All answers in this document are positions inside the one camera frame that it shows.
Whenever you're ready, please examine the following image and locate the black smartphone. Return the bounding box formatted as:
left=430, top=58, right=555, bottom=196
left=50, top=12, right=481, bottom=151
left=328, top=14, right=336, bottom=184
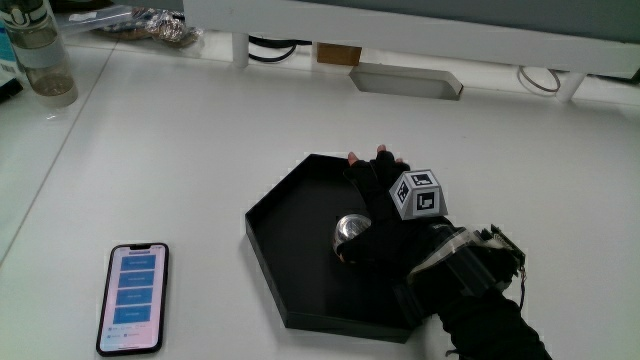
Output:
left=95, top=242, right=170, bottom=358

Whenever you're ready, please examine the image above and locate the white cardboard tray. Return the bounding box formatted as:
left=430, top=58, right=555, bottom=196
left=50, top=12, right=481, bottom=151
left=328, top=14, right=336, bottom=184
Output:
left=348, top=62, right=465, bottom=102

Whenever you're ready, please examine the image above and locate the clear plastic sleeve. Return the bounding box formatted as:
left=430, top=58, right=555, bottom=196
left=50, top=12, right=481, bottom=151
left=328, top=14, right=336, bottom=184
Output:
left=53, top=4, right=135, bottom=37

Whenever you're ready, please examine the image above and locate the grey looped cable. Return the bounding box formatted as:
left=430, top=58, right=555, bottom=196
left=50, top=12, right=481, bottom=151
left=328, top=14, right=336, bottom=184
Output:
left=517, top=65, right=562, bottom=94

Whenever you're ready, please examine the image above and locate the brown wooden block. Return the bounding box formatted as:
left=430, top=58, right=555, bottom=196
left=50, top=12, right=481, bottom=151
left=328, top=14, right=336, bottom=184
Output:
left=316, top=42, right=363, bottom=67

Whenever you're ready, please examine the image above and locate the clear plastic snack bag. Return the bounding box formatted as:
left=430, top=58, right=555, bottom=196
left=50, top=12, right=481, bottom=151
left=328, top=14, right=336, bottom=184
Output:
left=93, top=6, right=205, bottom=49

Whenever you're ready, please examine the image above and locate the person's right forearm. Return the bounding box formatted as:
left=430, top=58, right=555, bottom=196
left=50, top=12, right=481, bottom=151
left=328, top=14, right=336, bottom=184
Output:
left=394, top=223, right=554, bottom=360

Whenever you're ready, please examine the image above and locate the black hexagonal plate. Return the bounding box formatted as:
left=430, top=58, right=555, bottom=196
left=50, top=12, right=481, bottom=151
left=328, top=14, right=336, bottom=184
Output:
left=244, top=153, right=426, bottom=344

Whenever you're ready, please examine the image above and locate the black cable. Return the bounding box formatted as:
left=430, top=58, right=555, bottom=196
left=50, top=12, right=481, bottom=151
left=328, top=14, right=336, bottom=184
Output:
left=247, top=35, right=313, bottom=64

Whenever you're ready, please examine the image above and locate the blue and white box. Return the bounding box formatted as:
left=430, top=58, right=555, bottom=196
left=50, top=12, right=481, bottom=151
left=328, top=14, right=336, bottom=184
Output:
left=0, top=19, right=25, bottom=104

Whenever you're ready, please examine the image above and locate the person's right hand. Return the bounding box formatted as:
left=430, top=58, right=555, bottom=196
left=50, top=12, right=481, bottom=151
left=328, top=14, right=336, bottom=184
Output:
left=335, top=144, right=454, bottom=284

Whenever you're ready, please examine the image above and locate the white desk riser shelf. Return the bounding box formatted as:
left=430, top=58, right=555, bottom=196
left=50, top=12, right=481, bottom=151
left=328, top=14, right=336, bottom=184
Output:
left=182, top=0, right=640, bottom=104

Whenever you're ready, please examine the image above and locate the clear water bottle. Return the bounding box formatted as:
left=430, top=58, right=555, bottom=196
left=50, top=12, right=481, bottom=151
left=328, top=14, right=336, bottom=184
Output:
left=0, top=0, right=80, bottom=108

